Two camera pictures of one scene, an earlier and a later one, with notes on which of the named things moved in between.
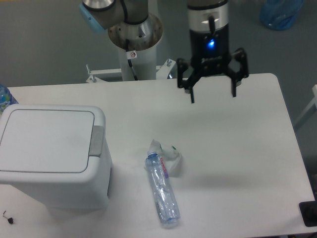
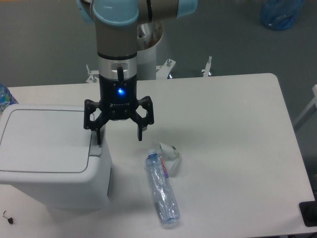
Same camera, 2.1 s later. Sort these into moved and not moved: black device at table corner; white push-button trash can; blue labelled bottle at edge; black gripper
Moved: black gripper
Not moved: black device at table corner; white push-button trash can; blue labelled bottle at edge
